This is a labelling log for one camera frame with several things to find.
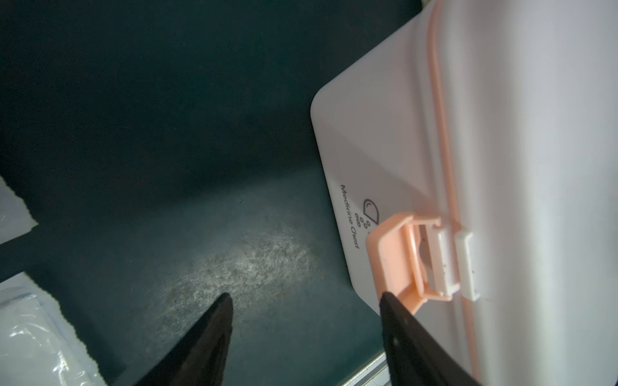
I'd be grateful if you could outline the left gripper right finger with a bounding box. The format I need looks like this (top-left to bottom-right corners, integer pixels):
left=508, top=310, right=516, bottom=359
left=380, top=292, right=479, bottom=386

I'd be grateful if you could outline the green table mat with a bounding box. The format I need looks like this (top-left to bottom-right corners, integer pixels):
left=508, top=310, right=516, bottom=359
left=1, top=1, right=421, bottom=385

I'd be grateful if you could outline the white box peach handle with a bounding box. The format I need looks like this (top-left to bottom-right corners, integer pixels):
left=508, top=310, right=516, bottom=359
left=311, top=1, right=617, bottom=385

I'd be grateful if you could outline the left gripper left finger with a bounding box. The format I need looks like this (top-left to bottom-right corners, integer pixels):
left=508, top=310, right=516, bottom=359
left=138, top=293, right=233, bottom=385

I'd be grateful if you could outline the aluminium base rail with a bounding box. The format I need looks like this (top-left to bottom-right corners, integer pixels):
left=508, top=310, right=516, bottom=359
left=339, top=351, right=392, bottom=386

